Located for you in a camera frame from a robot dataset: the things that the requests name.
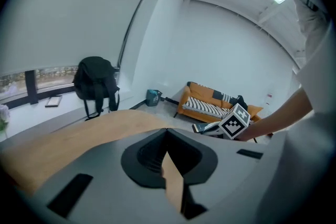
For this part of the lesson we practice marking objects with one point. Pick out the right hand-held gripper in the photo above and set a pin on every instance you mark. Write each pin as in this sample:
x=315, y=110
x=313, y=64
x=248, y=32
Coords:
x=233, y=124

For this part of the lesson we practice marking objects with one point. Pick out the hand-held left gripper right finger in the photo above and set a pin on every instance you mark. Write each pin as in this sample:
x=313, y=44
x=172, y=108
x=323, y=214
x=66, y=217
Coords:
x=231, y=178

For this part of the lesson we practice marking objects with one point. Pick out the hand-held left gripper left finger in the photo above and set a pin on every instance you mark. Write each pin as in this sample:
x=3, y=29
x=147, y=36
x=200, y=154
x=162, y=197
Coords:
x=105, y=178

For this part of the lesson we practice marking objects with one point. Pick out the teal trash bin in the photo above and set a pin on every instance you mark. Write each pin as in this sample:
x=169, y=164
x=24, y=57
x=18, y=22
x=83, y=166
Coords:
x=153, y=98

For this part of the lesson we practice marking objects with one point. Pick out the person's right forearm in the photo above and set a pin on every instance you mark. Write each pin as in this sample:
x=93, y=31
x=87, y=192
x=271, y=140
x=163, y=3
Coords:
x=273, y=116

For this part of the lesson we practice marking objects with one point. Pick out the striped blanket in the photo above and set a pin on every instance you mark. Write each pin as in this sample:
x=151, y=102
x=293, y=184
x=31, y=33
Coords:
x=202, y=107

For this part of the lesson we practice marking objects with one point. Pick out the orange sofa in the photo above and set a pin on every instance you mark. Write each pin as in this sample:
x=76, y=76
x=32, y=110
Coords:
x=199, y=91

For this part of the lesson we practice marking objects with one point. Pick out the dark striped cushion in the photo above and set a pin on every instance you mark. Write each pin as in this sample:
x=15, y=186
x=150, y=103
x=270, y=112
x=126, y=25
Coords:
x=223, y=97

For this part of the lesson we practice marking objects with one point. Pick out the black item on sofa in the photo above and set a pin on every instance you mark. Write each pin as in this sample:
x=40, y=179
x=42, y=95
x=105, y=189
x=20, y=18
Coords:
x=242, y=101

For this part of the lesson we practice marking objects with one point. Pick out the black backpack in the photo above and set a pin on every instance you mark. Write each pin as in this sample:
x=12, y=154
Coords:
x=95, y=81

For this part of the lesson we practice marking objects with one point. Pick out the black framed window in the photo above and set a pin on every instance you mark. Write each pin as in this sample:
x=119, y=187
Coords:
x=31, y=86

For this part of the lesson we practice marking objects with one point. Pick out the white flowers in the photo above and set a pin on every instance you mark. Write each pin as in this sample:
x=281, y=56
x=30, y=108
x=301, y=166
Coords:
x=4, y=115

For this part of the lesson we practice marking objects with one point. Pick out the person's white shirt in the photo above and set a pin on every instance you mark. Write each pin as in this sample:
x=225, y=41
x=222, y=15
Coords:
x=315, y=60

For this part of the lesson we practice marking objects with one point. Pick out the white roller blind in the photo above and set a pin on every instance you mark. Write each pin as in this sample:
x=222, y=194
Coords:
x=65, y=21

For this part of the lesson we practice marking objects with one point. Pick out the wall socket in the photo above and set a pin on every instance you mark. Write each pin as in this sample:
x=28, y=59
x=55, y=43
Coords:
x=270, y=95

